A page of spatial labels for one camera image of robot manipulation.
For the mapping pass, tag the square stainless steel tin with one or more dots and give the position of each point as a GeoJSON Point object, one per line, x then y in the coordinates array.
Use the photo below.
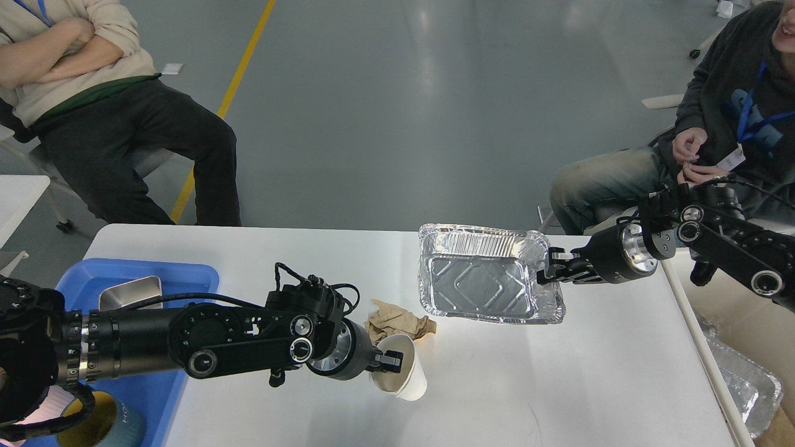
{"type": "Point", "coordinates": [137, 290]}

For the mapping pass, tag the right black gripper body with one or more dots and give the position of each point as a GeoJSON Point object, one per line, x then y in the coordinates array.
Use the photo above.
{"type": "Point", "coordinates": [618, 254]}

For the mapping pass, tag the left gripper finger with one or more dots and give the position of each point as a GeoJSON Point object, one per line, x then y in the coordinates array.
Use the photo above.
{"type": "Point", "coordinates": [389, 362]}

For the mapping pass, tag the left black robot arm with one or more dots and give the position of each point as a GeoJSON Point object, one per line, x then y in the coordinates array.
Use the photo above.
{"type": "Point", "coordinates": [49, 355]}

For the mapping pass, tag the blue plastic tray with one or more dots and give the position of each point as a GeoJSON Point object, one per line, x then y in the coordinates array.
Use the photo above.
{"type": "Point", "coordinates": [155, 396]}

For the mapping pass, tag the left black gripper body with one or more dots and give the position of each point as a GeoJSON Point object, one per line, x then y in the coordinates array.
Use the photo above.
{"type": "Point", "coordinates": [352, 355]}

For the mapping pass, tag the white office chair left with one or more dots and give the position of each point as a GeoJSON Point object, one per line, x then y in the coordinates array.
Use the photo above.
{"type": "Point", "coordinates": [144, 160]}

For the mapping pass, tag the white side table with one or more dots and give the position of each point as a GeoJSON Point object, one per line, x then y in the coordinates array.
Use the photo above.
{"type": "Point", "coordinates": [19, 193]}

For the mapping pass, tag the beige waste bin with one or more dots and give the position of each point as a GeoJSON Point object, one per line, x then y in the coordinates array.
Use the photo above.
{"type": "Point", "coordinates": [751, 325]}

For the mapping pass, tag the teal green mug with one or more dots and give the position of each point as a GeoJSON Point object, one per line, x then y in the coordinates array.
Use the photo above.
{"type": "Point", "coordinates": [111, 423]}

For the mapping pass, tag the person in beige sweater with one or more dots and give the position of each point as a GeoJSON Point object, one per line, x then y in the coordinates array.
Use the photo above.
{"type": "Point", "coordinates": [76, 75]}

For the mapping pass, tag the white paper cup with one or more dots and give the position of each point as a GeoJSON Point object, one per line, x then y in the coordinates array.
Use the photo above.
{"type": "Point", "coordinates": [410, 383]}

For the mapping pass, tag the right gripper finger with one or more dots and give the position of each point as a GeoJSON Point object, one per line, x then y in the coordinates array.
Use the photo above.
{"type": "Point", "coordinates": [562, 255]}
{"type": "Point", "coordinates": [576, 273]}

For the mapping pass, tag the pink mug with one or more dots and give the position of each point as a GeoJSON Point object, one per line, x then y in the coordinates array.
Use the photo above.
{"type": "Point", "coordinates": [52, 406]}

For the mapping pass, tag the aluminium foil tray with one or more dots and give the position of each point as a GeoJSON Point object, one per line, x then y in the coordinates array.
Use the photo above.
{"type": "Point", "coordinates": [486, 274]}

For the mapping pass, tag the brown paper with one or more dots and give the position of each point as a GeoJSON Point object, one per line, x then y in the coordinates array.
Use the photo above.
{"type": "Point", "coordinates": [392, 320]}

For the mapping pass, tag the person in dark hoodie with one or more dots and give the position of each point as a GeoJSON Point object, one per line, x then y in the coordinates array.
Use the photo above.
{"type": "Point", "coordinates": [736, 117]}

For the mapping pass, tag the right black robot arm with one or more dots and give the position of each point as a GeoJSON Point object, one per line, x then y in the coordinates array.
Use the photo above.
{"type": "Point", "coordinates": [707, 219]}

